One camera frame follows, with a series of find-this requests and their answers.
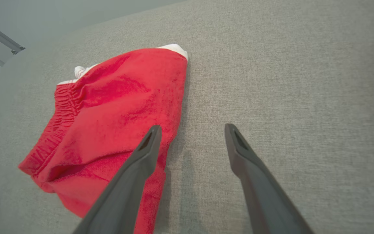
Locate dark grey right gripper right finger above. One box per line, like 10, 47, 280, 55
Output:
224, 123, 314, 234

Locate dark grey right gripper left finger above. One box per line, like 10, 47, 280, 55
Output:
73, 125, 162, 234

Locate red shorts with white stripes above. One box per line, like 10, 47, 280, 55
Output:
18, 44, 189, 234

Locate grey metal partition post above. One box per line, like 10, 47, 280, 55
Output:
0, 16, 26, 67

